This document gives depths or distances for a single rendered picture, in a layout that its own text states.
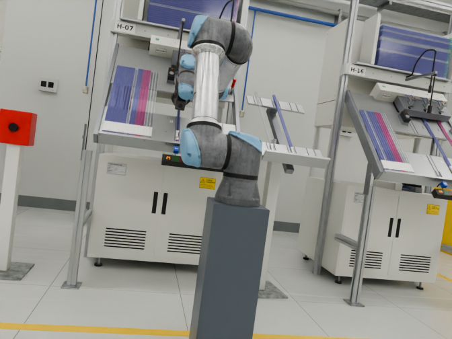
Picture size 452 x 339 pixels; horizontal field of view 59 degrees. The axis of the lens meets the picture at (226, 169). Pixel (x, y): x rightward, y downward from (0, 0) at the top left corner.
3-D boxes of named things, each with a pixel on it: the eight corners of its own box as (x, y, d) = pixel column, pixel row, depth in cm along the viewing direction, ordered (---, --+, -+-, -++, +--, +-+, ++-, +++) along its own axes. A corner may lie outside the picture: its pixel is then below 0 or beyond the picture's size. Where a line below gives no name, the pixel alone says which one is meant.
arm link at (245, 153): (264, 177, 129) (270, 135, 129) (224, 172, 125) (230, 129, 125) (251, 173, 141) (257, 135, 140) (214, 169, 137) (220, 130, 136)
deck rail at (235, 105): (239, 161, 201) (241, 153, 196) (235, 161, 200) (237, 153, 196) (233, 72, 246) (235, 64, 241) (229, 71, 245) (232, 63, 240)
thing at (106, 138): (235, 161, 200) (238, 151, 195) (97, 143, 188) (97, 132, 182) (235, 159, 201) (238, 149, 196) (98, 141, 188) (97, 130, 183)
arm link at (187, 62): (179, 66, 173) (180, 50, 177) (177, 81, 183) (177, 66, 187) (198, 68, 175) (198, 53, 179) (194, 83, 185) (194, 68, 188)
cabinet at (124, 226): (212, 276, 230) (227, 169, 228) (85, 268, 216) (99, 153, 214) (198, 247, 294) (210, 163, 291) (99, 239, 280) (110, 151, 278)
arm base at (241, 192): (264, 208, 127) (268, 177, 127) (217, 203, 125) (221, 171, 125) (253, 202, 142) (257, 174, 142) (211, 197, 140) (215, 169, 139)
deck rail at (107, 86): (97, 143, 188) (97, 134, 183) (93, 142, 187) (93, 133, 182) (118, 52, 232) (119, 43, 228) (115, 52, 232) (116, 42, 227)
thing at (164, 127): (236, 155, 199) (237, 151, 197) (98, 137, 186) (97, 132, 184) (234, 128, 211) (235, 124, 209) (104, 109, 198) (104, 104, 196)
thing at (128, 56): (232, 108, 224) (234, 101, 220) (110, 89, 211) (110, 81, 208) (230, 71, 245) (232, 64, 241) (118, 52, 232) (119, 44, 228)
